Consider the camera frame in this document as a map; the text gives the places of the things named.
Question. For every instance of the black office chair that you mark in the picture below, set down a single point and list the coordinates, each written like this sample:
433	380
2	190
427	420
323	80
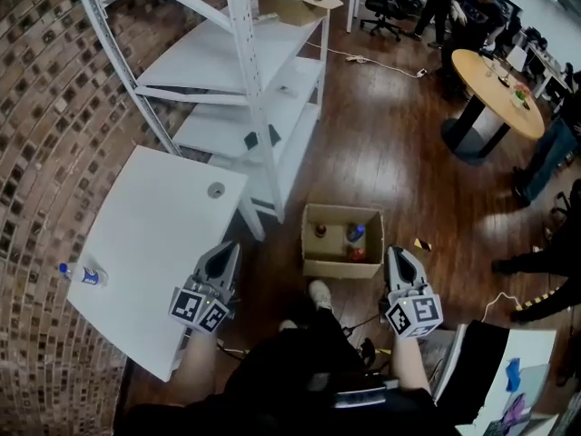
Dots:
386	12

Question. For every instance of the white metal shelf rack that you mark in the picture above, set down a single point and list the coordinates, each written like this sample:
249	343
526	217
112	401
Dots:
245	57

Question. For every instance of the person's black clothing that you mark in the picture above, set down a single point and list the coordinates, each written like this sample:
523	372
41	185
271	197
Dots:
281	379

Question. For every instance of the round wooden table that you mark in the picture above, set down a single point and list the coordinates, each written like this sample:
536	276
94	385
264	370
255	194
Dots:
490	89

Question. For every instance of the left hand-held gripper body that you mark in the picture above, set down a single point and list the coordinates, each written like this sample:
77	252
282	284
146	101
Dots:
199	309

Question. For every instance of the blue cloth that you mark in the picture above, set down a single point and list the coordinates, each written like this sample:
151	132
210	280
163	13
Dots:
514	374

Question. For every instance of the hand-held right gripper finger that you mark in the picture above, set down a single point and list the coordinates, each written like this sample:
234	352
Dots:
390	268
417	273

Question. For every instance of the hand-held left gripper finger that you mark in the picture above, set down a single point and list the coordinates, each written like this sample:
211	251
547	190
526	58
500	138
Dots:
203	261
233	266

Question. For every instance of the person's white shoe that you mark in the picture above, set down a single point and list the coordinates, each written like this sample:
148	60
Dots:
321	294

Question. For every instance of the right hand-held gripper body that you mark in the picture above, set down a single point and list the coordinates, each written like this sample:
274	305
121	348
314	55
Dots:
415	311

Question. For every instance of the black pad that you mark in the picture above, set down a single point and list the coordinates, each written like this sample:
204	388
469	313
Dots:
251	140
274	134

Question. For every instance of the white desk with clutter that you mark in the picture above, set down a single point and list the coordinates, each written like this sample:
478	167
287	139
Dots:
526	348

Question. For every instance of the red bottle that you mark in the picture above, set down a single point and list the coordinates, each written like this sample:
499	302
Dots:
357	254

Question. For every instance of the small potted plant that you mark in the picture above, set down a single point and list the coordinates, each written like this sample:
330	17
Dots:
519	94

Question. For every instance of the clear bottle blue label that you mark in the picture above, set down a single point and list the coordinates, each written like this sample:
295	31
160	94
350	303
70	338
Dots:
88	275

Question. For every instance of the blue cap bottle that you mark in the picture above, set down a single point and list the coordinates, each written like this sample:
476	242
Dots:
356	233

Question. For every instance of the person's right forearm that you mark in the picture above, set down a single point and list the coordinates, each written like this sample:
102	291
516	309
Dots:
408	361

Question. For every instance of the yellow black striped tape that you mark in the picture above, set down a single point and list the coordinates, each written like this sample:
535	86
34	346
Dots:
535	300
422	244

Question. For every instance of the white power strip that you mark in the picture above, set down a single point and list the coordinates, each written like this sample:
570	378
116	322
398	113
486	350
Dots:
356	59

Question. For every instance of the person's left forearm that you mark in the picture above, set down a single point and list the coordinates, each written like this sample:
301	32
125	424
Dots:
197	352

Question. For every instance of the black chest device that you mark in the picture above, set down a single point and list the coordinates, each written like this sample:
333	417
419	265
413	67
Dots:
363	391

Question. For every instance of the cardboard box with open flaps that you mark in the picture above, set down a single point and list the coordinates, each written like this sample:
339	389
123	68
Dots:
290	7

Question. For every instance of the brown cap bottle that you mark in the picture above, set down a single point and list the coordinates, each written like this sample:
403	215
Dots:
321	231

